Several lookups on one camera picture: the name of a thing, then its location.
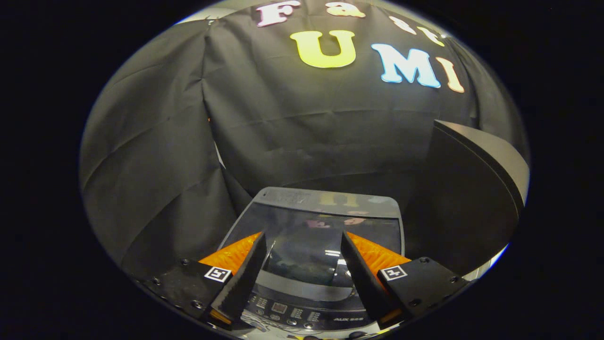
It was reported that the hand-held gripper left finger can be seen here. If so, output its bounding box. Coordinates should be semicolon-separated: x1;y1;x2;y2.
142;231;268;331

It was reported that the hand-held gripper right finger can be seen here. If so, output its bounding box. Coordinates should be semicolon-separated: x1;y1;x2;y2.
340;230;470;332

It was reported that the grey top-load washing machine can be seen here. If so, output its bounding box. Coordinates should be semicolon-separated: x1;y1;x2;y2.
216;198;407;334

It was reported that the grey cabinet with dark top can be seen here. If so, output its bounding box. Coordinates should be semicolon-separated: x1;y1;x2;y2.
403;119;530;277

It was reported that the black backdrop cloth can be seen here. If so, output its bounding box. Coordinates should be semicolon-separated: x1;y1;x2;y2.
79;0;529;279

